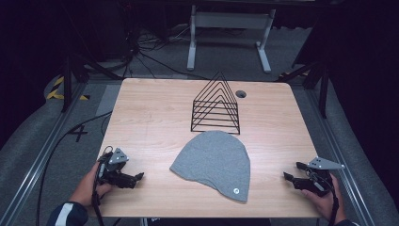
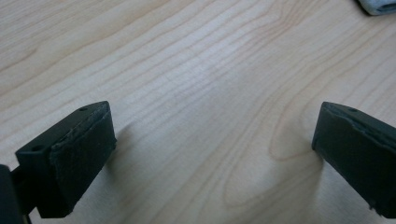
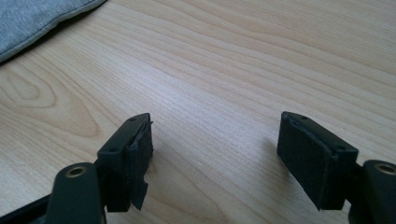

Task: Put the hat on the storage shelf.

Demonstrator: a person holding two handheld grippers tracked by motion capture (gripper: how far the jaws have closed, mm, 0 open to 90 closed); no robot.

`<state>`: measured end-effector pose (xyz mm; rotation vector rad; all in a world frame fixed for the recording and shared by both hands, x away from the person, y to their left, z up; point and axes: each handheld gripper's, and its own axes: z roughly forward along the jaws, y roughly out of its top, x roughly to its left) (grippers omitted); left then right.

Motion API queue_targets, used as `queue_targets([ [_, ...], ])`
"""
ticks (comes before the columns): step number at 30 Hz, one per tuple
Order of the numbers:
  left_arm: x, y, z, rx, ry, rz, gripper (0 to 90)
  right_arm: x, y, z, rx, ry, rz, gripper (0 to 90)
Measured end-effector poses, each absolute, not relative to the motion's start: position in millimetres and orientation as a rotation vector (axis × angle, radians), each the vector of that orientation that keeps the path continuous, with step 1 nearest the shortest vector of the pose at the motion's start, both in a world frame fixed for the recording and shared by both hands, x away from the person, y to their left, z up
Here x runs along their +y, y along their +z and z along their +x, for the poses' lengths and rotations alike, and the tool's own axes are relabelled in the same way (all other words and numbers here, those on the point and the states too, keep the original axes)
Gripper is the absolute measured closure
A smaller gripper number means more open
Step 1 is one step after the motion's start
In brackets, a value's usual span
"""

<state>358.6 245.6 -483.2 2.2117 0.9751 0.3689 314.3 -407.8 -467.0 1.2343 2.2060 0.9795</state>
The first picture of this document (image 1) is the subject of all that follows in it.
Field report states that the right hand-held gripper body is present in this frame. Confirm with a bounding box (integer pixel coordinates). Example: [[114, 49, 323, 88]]
[[294, 156, 345, 198]]

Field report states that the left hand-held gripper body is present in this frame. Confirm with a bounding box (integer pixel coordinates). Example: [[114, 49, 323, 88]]
[[97, 147, 134, 189]]

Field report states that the grey beanie hat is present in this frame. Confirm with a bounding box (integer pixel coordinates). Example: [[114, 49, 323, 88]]
[[169, 130, 251, 203]]

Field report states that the black wire rack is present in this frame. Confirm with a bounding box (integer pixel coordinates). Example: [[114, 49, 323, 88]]
[[190, 71, 242, 136]]

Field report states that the person's right hand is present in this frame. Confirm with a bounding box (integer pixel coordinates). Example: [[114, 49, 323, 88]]
[[302, 173, 346, 222]]

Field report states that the person's left hand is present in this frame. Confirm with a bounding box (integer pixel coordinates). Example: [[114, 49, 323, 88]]
[[69, 161, 114, 207]]

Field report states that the black metal stand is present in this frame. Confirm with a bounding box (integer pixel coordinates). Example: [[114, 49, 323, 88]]
[[275, 60, 331, 120], [60, 52, 124, 114]]

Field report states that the yellow black floor tape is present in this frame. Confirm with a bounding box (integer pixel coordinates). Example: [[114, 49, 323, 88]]
[[45, 75, 91, 102]]

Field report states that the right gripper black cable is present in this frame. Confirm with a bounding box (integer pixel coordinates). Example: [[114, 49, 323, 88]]
[[305, 169, 342, 226]]

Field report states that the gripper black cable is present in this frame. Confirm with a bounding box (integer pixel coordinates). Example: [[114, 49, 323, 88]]
[[91, 144, 115, 226], [305, 169, 342, 226]]

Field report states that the aluminium floor rail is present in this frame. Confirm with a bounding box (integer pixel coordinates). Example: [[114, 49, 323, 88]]
[[0, 82, 88, 226], [304, 88, 378, 226]]

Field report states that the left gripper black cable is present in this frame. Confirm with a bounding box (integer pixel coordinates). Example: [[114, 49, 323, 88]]
[[91, 144, 115, 226]]

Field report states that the long black floor cable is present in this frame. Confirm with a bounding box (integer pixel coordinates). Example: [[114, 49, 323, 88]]
[[36, 110, 113, 226]]

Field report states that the bundle of black floor cables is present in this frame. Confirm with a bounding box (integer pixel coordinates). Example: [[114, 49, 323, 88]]
[[120, 23, 210, 81]]

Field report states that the white metal table frame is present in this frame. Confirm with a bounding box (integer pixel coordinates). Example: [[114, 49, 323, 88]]
[[186, 4, 278, 74]]

